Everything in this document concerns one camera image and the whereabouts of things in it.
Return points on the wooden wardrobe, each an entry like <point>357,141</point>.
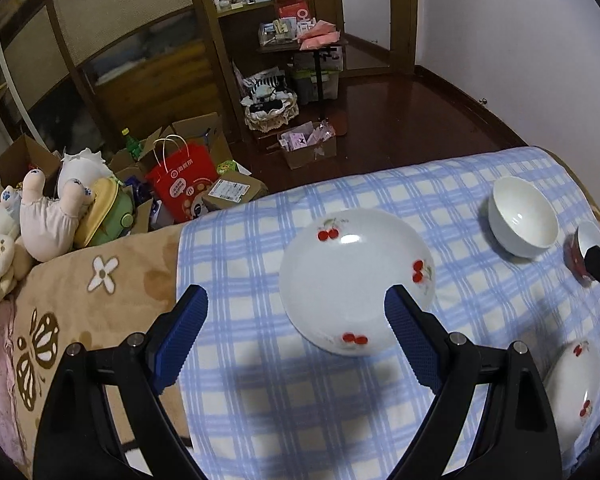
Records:
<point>130,20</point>

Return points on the red paper bag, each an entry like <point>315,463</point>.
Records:
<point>180,185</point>

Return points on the wicker basket with lace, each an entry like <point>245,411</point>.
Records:
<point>272,117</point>

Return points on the brown floral blanket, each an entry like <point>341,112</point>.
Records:
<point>105,320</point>

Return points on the wooden door with frosted glass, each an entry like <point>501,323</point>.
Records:
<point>405,10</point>

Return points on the clear box of small items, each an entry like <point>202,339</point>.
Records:
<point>277,32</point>

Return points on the small red bowl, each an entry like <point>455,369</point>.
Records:
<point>574,257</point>

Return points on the open cardboard box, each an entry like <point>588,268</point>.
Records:
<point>20,160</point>
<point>210,130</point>

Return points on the white cherry-print plate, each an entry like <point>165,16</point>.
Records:
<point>575,380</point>
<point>350,280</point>

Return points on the small folding table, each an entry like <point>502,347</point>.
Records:
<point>321,75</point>

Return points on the golden patterned bedsheet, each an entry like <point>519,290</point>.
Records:
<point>582,195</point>

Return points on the large white bowl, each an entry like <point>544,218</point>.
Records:
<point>522,230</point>

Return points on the red box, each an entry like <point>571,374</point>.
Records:
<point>292,7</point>

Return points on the pink blanket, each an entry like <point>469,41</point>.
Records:
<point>0,395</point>

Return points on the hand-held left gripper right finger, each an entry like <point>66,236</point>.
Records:
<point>415,345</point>

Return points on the clear plastic storage box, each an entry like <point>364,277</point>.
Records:
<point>307,85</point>

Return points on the white-haired plush doll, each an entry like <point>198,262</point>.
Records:
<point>82,167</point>

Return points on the wooden corner shelf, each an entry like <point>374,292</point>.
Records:
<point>230,40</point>

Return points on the black and white striped plush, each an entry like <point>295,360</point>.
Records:
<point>262,87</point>

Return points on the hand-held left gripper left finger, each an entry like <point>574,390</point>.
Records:
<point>180,340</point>

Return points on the blue checked cloth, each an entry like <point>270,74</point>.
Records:
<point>250,410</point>

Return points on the pink cloth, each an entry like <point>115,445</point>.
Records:
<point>320,35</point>

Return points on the green bottle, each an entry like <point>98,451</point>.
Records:
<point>132,145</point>

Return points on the yellow and green plush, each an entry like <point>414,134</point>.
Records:
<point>110,210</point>

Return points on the brown parcel box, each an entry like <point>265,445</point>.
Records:
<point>235,192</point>

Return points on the cardboard box of pink packets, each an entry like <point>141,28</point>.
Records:
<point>305,152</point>

